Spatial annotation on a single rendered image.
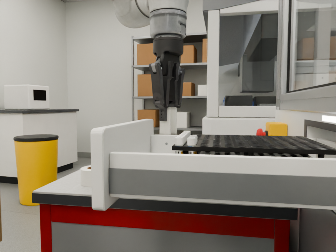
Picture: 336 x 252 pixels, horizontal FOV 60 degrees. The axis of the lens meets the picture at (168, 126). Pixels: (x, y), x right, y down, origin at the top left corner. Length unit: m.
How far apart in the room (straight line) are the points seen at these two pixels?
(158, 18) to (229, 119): 0.70
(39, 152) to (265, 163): 2.73
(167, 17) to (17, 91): 3.61
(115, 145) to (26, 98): 3.71
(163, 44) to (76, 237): 0.49
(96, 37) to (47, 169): 3.04
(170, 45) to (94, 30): 4.85
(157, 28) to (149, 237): 0.48
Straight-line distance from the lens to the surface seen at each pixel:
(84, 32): 5.63
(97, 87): 5.36
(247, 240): 0.67
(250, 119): 1.31
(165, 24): 0.71
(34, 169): 3.04
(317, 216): 0.60
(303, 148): 0.44
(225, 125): 1.30
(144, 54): 4.56
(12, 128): 3.90
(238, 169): 0.38
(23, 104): 4.14
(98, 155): 0.39
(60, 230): 0.77
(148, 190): 0.40
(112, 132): 0.41
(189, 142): 0.42
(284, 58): 0.91
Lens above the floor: 0.96
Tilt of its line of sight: 4 degrees down
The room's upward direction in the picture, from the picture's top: straight up
